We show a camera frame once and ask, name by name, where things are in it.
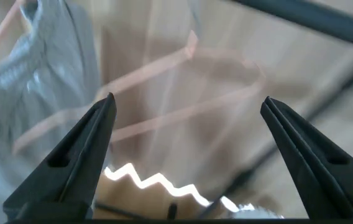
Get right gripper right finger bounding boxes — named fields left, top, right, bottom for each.
left=260, top=95, right=353, bottom=218

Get beige curtain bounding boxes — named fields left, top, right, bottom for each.
left=0, top=0, right=353, bottom=218

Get black clothes rack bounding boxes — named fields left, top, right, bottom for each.
left=94, top=0, right=353, bottom=220

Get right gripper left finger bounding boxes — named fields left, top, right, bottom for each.
left=2, top=92, right=117, bottom=220

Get pale grey shorts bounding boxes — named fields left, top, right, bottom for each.
left=0, top=0, right=103, bottom=220

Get white laundry basket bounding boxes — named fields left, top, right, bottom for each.
left=226, top=203, right=286, bottom=220

